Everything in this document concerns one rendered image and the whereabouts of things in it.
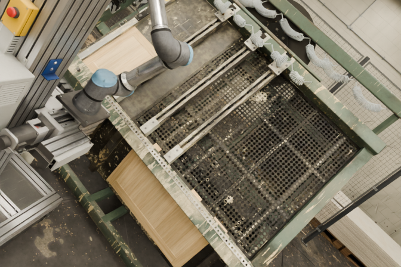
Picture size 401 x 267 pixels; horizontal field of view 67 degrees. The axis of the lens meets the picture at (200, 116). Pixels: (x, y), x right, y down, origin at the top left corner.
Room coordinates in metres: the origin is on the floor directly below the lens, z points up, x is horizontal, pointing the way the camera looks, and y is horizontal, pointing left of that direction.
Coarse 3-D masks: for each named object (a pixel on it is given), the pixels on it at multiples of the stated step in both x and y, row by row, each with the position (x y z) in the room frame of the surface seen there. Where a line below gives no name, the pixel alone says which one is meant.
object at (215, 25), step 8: (224, 8) 2.37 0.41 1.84; (224, 16) 2.45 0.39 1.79; (208, 24) 2.42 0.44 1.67; (216, 24) 2.44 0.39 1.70; (224, 24) 2.54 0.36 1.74; (200, 32) 2.37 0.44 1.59; (208, 32) 2.39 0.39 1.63; (192, 40) 2.34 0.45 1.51; (200, 40) 2.37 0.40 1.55; (136, 88) 2.03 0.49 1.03; (112, 96) 1.94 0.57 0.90
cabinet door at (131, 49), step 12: (120, 36) 2.23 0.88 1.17; (132, 36) 2.26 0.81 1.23; (108, 48) 2.15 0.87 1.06; (120, 48) 2.18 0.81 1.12; (132, 48) 2.20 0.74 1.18; (144, 48) 2.23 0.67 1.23; (84, 60) 2.04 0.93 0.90; (96, 60) 2.07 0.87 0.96; (108, 60) 2.10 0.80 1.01; (120, 60) 2.12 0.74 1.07; (132, 60) 2.15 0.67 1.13; (144, 60) 2.17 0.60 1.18; (120, 72) 2.07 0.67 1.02
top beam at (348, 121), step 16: (208, 0) 2.61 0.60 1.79; (224, 0) 2.55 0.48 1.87; (240, 32) 2.53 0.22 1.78; (256, 32) 2.45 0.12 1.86; (304, 80) 2.31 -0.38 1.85; (320, 96) 2.27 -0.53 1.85; (336, 112) 2.23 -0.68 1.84; (352, 128) 2.19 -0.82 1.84; (368, 128) 2.22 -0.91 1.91; (368, 144) 2.15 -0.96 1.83; (384, 144) 2.18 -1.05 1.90
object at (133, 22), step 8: (168, 0) 2.50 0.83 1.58; (128, 24) 2.28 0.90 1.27; (136, 24) 2.32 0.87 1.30; (112, 32) 2.21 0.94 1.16; (120, 32) 2.23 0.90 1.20; (104, 40) 2.16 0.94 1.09; (112, 40) 2.19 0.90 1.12; (88, 48) 2.08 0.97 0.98; (96, 48) 2.10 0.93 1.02; (80, 56) 2.03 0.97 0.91; (88, 56) 2.07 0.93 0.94
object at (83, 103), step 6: (84, 90) 1.37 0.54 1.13; (78, 96) 1.36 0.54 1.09; (84, 96) 1.36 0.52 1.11; (72, 102) 1.35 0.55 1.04; (78, 102) 1.34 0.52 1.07; (84, 102) 1.35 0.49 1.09; (90, 102) 1.36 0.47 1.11; (96, 102) 1.38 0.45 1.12; (78, 108) 1.34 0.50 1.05; (84, 108) 1.35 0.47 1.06; (90, 108) 1.37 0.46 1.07; (96, 108) 1.39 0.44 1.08; (90, 114) 1.37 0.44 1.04
